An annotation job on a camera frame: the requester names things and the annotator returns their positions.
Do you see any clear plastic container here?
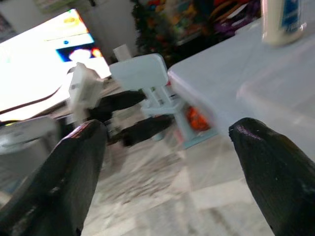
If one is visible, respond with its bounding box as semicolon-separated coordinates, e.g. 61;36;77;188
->
236;80;315;128

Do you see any flat television screen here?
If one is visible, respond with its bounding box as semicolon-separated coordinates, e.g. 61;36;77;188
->
0;8;113;122

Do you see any decorated green christmas tree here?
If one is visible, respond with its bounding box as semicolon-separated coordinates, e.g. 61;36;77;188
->
131;0;180;62

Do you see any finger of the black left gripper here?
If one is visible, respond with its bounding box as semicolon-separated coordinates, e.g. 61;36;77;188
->
98;90;148;113
118;115;175;148

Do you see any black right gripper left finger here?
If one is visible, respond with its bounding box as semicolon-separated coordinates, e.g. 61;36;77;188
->
0;119;108;236

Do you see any white plastic table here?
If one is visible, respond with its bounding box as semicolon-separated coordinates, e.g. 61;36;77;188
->
168;17;315;160

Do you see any white bottle with blue label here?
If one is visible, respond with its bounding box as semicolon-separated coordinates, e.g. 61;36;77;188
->
260;0;308;47

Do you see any small white box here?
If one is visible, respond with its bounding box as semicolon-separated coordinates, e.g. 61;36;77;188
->
112;45;131;61

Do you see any colourful toy pile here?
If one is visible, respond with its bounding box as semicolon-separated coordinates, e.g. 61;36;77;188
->
152;0;263;44

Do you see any orange toy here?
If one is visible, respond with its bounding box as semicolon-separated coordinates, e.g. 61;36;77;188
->
185;106;210;131

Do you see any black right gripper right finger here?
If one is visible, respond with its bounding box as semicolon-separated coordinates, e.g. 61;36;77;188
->
228;117;315;236

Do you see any light blue plastic chair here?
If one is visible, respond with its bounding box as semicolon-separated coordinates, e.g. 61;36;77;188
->
109;53;219;149

